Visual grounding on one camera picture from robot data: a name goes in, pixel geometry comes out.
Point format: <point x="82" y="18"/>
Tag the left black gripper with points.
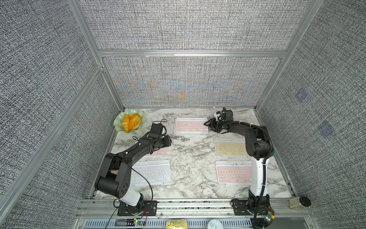
<point x="167" y="141"/>

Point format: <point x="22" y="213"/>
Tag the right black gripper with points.
<point x="210" y="125"/>

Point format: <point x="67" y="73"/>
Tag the pink keyboard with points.
<point x="190" y="126"/>
<point x="161" y="152"/>
<point x="234" y="172"/>

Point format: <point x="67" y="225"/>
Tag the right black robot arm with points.
<point x="259" y="147"/>

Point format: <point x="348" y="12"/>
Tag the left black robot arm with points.
<point x="114" y="176"/>

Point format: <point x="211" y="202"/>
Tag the white keyboard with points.
<point x="156" y="173"/>

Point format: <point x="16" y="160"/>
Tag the orange croissant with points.
<point x="131" y="122"/>

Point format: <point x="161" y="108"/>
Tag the near yellow keyboard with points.
<point x="230" y="146"/>

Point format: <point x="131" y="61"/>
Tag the green leaf-shaped plate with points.
<point x="118" y="120"/>

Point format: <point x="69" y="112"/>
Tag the gold tin can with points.
<point x="177" y="224"/>

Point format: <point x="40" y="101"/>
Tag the white round container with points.
<point x="214" y="224"/>

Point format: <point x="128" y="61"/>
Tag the glass jar black lid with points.
<point x="300" y="203"/>

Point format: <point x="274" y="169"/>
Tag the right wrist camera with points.
<point x="224" y="115"/>

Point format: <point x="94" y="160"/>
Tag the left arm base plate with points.
<point x="146" y="207"/>

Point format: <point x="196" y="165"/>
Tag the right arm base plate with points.
<point x="246" y="207"/>

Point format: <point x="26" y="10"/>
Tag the aluminium mounting rail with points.
<point x="187" y="208"/>

